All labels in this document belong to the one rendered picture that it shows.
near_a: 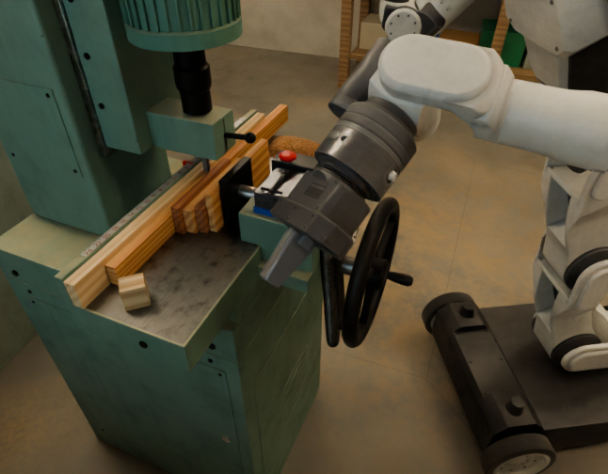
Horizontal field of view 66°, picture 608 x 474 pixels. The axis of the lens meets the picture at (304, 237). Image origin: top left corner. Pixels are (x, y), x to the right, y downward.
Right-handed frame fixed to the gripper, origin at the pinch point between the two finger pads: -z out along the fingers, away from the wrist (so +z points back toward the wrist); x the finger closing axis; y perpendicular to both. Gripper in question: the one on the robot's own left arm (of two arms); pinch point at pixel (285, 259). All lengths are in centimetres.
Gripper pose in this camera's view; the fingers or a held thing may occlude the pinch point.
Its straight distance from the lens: 50.2
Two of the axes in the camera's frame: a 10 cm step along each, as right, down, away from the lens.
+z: 6.0, -8.0, 0.7
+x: -4.4, -2.6, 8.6
